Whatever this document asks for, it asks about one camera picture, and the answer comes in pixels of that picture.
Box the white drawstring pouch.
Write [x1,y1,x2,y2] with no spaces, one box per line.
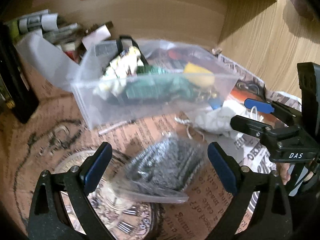
[175,105,264,141]

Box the yellow sponge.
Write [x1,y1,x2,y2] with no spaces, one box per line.
[183,62,215,88]

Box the clear bag grey fabric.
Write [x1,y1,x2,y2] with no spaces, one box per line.
[111,133,207,204]

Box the green knitted cloth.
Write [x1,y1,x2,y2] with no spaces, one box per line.
[124,65,197,101]

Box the black white fabric pouch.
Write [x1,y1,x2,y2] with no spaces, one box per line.
[93,35,148,100]

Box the person's right hand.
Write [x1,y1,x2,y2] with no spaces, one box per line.
[278,163,291,185]

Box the vintage newspaper print mat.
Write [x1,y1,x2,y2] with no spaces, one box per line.
[0,47,303,240]

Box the dark wine bottle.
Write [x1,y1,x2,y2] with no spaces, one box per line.
[1,24,39,124]

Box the clear plastic storage box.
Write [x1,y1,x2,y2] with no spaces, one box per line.
[71,37,240,129]

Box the small white cardboard box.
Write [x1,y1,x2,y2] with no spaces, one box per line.
[82,21,113,50]

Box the stack of papers and books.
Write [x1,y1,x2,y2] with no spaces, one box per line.
[10,9,83,58]

